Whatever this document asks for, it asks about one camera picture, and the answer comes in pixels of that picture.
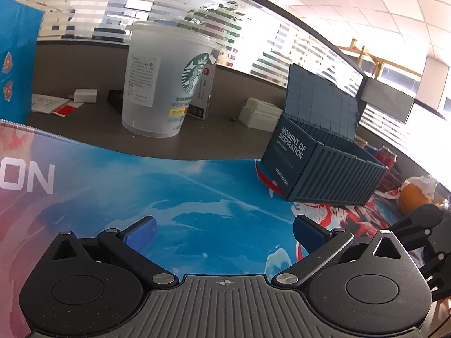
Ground orange fruit in wrapper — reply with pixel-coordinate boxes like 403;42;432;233
398;175;438;216

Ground red herbal tea can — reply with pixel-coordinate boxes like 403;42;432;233
375;146;397;169

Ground colourful anime desk mat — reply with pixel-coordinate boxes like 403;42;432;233
1;122;401;337

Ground blue container storage box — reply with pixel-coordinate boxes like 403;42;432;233
261;64;388;205

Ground white flat box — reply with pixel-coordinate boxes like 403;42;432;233
238;98;282;132

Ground small white grey carton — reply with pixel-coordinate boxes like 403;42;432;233
188;55;216;121

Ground small white box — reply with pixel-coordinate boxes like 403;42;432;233
73;88;98;103

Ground red white leaflet papers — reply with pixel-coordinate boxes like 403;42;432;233
31;94;83;117

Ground Starbucks translucent plastic cup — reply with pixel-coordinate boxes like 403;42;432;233
121;21;219;138

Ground blue paper gift bag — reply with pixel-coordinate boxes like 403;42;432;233
0;0;43;124

